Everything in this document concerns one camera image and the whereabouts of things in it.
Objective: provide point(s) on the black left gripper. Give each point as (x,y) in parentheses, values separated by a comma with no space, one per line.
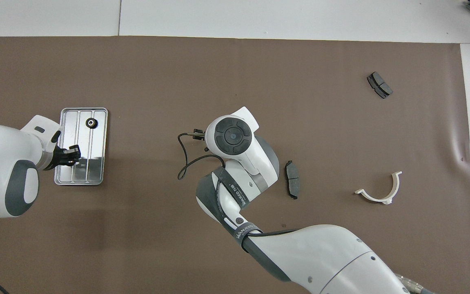
(59,157)

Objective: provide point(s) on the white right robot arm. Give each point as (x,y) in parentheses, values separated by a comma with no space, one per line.
(320,253)

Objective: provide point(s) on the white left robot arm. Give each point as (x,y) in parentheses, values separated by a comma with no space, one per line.
(6,163)

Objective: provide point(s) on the silver metal tray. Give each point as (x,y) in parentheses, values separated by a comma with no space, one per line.
(96,163)

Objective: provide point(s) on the brown table mat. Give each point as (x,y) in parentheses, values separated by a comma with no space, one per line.
(218,81)

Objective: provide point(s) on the dark grey brake pad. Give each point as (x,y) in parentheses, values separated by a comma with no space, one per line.
(293,179)
(379,85)

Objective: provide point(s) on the white curved plastic clamp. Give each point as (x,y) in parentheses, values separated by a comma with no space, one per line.
(396,183)

